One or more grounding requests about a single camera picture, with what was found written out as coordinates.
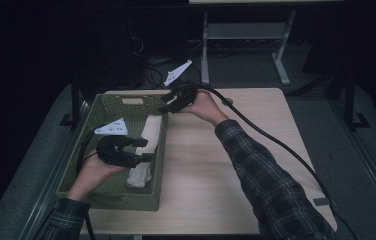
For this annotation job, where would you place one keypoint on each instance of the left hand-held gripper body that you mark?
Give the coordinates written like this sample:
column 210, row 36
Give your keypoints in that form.
column 112, row 151

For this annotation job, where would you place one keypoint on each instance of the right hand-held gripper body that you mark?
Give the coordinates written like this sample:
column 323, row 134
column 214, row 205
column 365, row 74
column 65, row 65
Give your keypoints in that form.
column 186, row 93

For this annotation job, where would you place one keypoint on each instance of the white towel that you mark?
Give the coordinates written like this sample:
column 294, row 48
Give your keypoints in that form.
column 149, row 140

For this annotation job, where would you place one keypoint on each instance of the green woven basket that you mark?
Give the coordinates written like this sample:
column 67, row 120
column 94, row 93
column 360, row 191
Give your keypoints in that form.
column 109, row 110

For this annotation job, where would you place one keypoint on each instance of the person's right hand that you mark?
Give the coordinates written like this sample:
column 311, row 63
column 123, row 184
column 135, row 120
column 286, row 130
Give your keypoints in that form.
column 207, row 106

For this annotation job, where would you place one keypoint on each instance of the person's left hand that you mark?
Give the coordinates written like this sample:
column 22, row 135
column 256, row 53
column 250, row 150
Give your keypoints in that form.
column 92, row 176

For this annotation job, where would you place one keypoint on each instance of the dark tape strip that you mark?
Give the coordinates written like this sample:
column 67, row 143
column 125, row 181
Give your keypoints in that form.
column 321, row 201

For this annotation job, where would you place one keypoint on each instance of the black metal post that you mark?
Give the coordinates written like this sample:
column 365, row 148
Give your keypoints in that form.
column 350, row 100
column 75, row 100

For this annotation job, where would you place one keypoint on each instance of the white metal table frame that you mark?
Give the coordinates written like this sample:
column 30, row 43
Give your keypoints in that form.
column 242, row 31

